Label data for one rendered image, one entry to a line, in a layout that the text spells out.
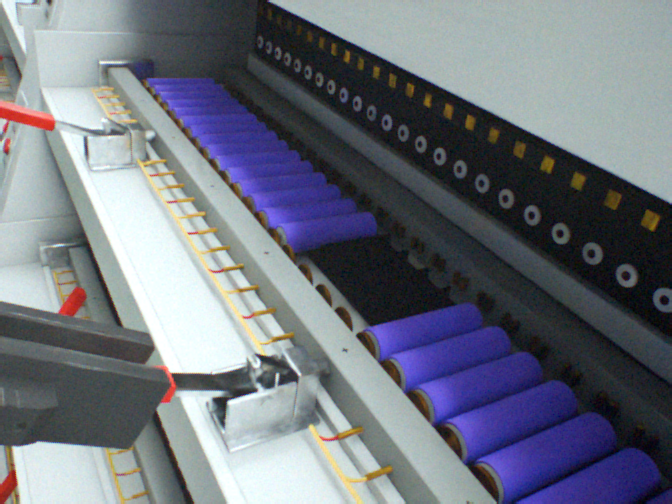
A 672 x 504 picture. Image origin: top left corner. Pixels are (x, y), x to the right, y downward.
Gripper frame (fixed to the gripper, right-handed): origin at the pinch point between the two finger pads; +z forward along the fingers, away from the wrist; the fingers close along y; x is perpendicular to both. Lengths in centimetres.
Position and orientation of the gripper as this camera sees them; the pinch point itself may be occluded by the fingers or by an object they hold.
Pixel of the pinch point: (40, 374)
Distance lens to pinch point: 21.1
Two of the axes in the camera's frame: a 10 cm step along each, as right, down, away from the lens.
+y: 4.9, 5.0, -7.1
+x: 5.5, -8.1, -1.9
